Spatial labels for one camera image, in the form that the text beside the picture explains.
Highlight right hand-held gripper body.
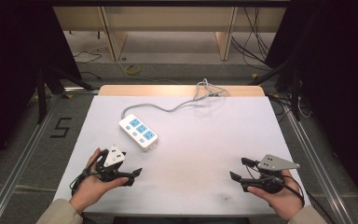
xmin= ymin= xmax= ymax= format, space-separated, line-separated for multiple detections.
xmin=241 ymin=154 xmax=301 ymax=195

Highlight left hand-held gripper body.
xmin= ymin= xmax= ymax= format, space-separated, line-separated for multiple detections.
xmin=94 ymin=144 xmax=135 ymax=187

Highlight person's left hand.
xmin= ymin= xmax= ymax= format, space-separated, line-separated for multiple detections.
xmin=69 ymin=147 xmax=130 ymax=216

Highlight person's right hand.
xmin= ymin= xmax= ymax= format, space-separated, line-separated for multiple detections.
xmin=246 ymin=169 xmax=305 ymax=222

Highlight white power strip blue sockets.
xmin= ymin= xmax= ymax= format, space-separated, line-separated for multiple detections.
xmin=117 ymin=113 xmax=159 ymax=153

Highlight white table cover sheet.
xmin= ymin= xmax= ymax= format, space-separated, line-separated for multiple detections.
xmin=52 ymin=94 xmax=311 ymax=217

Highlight black metal stand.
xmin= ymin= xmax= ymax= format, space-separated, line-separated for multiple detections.
xmin=247 ymin=57 xmax=304 ymax=122

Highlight yellow tape roll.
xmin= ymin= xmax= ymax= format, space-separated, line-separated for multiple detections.
xmin=125 ymin=63 xmax=142 ymax=77

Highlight black tripod stand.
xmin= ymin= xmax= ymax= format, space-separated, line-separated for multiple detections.
xmin=34 ymin=63 xmax=96 ymax=125

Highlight black curtain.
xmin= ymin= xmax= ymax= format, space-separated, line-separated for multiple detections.
xmin=264 ymin=0 xmax=358 ymax=216
xmin=0 ymin=0 xmax=82 ymax=178

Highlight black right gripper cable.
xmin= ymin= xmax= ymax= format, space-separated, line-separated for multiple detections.
xmin=278 ymin=175 xmax=338 ymax=224

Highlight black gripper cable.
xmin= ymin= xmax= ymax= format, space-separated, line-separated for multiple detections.
xmin=69 ymin=167 xmax=98 ymax=195
xmin=278 ymin=175 xmax=338 ymax=224

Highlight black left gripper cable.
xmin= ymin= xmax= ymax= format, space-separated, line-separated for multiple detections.
xmin=69 ymin=167 xmax=98 ymax=195

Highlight aluminium floor rail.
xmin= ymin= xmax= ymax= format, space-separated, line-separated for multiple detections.
xmin=0 ymin=92 xmax=62 ymax=224
xmin=282 ymin=106 xmax=357 ymax=224

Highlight white floor cable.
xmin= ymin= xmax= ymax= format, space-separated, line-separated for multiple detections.
xmin=296 ymin=94 xmax=312 ymax=119

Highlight grey power strip cable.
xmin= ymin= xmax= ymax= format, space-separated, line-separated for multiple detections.
xmin=120 ymin=77 xmax=231 ymax=119

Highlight thin black floor cable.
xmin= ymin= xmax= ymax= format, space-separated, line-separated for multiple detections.
xmin=72 ymin=49 xmax=103 ymax=65

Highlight bundle of black cables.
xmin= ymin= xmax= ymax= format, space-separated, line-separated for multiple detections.
xmin=230 ymin=6 xmax=273 ymax=71

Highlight light wooden desk frame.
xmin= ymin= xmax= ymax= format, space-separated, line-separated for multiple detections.
xmin=52 ymin=6 xmax=287 ymax=62

